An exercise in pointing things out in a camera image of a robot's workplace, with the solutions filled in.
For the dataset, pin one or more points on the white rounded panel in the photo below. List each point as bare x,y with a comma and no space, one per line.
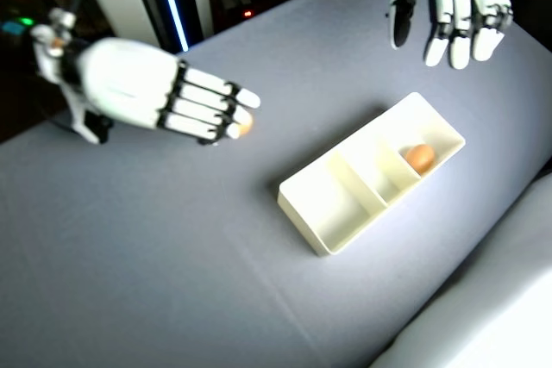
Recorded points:
496,320

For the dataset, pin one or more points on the grey table cloth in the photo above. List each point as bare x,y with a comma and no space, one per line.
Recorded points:
172,234

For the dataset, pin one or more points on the white divided tray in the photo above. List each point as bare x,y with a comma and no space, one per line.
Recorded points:
340,217

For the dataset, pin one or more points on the blue light strip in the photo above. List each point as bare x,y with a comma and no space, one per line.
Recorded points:
171,1

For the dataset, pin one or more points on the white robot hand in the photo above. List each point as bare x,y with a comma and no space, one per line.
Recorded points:
125,79
459,1

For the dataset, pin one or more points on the brown egg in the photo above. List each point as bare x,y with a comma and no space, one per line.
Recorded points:
420,157
246,127

